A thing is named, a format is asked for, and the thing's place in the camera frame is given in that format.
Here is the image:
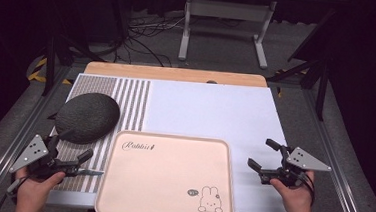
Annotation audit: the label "aluminium rail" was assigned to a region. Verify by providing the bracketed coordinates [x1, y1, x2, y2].
[0, 60, 76, 212]
[293, 88, 376, 212]

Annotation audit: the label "yellow and black floor tape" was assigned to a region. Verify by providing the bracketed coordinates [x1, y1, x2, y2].
[26, 56, 75, 86]

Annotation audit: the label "grey metal blade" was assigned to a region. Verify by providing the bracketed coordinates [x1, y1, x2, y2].
[76, 167, 105, 178]

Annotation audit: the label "black metal stand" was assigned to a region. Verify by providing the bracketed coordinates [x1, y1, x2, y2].
[264, 5, 338, 123]
[39, 25, 109, 102]

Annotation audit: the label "person's left hand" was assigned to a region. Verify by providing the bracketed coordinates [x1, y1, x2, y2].
[12, 166, 67, 212]

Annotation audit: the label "black floor cables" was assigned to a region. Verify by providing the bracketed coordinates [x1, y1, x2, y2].
[112, 10, 187, 70]

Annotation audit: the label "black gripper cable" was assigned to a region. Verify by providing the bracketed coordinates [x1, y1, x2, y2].
[0, 172, 32, 212]
[297, 172, 335, 212]

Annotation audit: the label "person's right hand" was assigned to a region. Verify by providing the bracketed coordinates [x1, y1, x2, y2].
[267, 168, 317, 212]

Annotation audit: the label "white mat with striped part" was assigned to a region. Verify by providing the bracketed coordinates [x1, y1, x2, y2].
[46, 71, 298, 212]

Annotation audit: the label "dark grey round cushion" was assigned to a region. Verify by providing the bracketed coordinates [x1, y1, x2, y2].
[53, 89, 123, 148]

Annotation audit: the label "pink tray with rabbit print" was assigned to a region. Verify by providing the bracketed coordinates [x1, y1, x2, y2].
[93, 128, 241, 212]

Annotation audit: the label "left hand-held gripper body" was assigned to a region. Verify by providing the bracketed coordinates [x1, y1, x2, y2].
[8, 132, 85, 183]

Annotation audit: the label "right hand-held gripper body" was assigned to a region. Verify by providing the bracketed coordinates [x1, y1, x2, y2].
[258, 143, 334, 191]

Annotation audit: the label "white metal stand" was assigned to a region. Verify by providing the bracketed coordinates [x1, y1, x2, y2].
[177, 0, 279, 72]

